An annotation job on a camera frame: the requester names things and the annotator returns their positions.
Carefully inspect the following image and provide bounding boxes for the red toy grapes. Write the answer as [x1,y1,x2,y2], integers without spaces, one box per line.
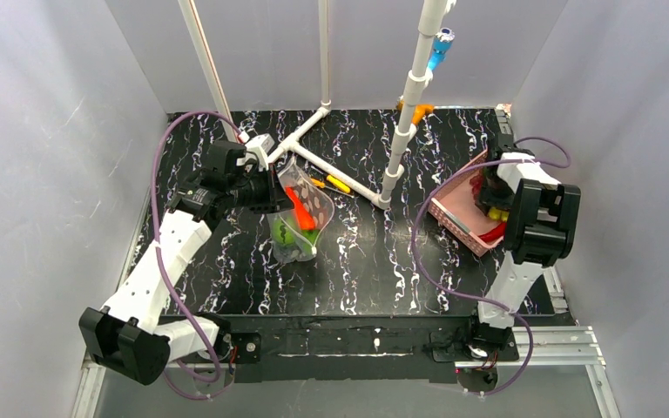
[469,174,483,200]

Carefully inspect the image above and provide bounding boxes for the green toy watermelon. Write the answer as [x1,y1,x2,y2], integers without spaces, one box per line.
[271,219,295,246]

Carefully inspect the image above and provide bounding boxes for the clear polka dot zip bag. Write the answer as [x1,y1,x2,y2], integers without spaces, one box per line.
[267,157,335,264]

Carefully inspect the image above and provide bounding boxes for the orange toy carrot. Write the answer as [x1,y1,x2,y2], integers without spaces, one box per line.
[285,187,319,243]

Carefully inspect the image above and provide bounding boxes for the red toy chili pepper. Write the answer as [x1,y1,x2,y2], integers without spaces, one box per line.
[479,222,506,243]

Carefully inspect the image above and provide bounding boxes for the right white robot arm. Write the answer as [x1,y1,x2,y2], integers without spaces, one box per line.
[468,134,581,352]

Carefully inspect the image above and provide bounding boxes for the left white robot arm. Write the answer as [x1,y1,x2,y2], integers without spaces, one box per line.
[78,134,294,385]

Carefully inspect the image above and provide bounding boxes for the pink plastic basket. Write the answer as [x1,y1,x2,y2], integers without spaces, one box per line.
[428,151,503,257]

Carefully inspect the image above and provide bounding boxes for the orange object at back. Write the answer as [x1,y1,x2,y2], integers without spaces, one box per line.
[396,97,436,126]

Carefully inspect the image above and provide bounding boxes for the blue hanging bottle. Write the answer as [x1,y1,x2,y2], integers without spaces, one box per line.
[427,28,456,72]

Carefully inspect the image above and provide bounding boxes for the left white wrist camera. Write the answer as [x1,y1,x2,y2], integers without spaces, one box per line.
[238,133,276,172]

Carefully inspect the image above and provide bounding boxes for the orange handled screwdriver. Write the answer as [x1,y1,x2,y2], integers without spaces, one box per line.
[311,178,354,198]

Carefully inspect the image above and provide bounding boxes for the yellow handled screwdriver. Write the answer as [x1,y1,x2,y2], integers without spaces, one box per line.
[316,168,352,192]

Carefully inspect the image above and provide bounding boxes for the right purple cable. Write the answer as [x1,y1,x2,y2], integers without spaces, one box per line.
[410,136,572,397]

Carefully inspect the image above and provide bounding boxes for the white pvc pipe frame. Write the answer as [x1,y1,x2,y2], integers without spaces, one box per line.
[177,0,457,210]

